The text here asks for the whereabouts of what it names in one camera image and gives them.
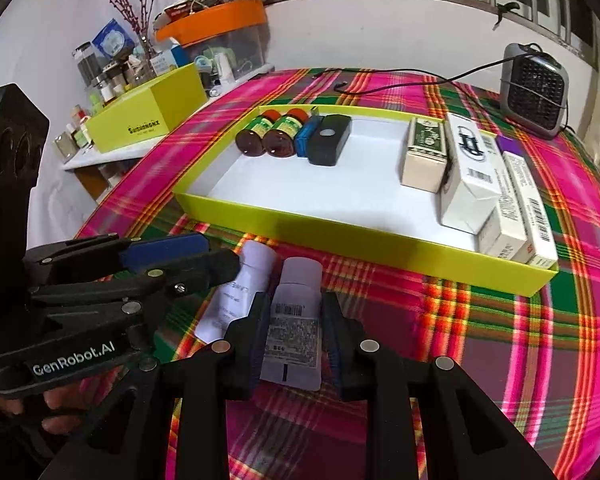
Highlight black box with round button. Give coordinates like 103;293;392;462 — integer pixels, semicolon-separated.
307;114;353;167

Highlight blue box round print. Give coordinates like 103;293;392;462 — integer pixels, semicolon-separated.
91;18;137;59

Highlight purple white medicine box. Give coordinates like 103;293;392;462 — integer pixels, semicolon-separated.
495;134;560;268

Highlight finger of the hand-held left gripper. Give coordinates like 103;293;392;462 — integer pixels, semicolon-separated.
29;250;242;315
24;232;209;270

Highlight lavender cosmetic tube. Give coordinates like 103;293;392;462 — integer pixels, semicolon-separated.
195;240;281;346

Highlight person's left hand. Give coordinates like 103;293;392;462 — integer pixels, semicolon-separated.
41;381;90;435

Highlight black power cable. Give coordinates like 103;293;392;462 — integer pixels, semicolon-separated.
312;62;511;96

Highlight yellow-green Shishangnx box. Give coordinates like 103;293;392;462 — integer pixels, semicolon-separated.
86;63;208;155

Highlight clear storage bin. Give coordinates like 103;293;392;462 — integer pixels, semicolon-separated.
180;22;267;86

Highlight black clip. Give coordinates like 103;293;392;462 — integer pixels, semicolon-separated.
492;2;522;31

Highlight red packet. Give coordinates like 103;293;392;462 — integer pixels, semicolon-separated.
164;1;201;23

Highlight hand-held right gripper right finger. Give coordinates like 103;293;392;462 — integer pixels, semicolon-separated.
321;291;556;480

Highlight white and blue carton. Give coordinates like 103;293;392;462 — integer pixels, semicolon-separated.
150;45;188;76

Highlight yellow-green shallow tray box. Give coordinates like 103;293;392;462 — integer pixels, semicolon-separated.
172;104;560;297

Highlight brown bottle green label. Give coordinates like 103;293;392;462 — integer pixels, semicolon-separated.
235;114;277;157
262;108;308;158

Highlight cluster of small jars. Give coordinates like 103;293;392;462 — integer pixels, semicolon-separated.
52;40;156;161

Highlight pink flower branches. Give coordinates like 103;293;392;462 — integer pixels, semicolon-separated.
67;0;167;58

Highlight long white barcode box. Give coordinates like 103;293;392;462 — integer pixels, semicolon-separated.
477;160;529;264

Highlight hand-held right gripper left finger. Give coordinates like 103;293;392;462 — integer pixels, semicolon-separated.
37;291;274;480

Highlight grey fan heater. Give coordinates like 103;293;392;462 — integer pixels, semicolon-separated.
499;42;570;140

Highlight grey flashlight box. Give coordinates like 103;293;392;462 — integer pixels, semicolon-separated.
440;112;506;233

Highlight small blue box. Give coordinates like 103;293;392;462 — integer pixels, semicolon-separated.
296;110;325;158

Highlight pink green plaid tablecloth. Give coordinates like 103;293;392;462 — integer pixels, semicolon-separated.
75;66;600;480

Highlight lavender tube with barcode sticker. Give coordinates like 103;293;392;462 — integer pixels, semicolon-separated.
259;256;325;392

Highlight green herbal oil box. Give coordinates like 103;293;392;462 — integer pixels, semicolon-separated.
400;117;453;193

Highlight orange plastic basin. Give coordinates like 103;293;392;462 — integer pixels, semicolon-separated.
155;0;267;46

